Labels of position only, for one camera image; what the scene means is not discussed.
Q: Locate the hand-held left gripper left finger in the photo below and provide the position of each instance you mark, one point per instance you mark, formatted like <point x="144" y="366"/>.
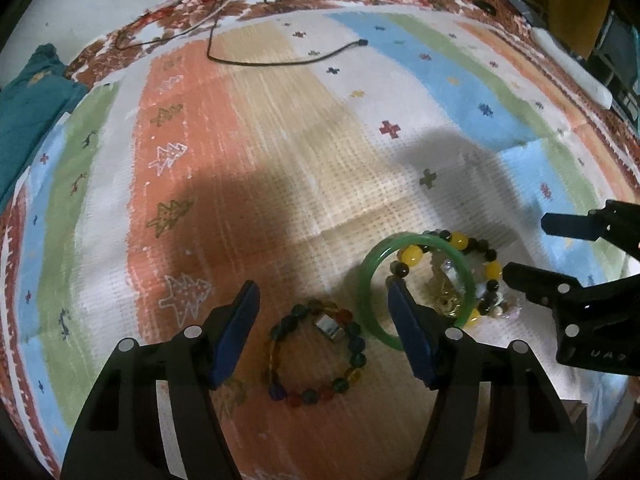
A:
<point x="235" y="340"/>

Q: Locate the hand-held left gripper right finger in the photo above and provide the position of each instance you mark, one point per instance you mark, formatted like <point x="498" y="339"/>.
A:
<point x="410" y="335"/>

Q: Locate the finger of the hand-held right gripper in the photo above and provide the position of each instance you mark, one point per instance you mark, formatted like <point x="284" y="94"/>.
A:
<point x="570" y="225"/>
<point x="535" y="282"/>

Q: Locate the green jade bangle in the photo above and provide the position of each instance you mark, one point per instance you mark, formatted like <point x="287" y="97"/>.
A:
<point x="366" y="280"/>

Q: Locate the dark shelf unit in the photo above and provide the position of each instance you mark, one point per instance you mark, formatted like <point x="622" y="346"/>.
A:
<point x="620" y="75"/>

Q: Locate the striped colourful blanket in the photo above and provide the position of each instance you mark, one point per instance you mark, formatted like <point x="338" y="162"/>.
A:
<point x="300" y="160"/>

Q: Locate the yellow hanging cloth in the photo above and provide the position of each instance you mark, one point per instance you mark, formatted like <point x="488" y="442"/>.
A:
<point x="565" y="0"/>

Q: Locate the teal pillow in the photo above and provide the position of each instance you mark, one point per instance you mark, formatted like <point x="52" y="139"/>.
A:
<point x="30" y="110"/>

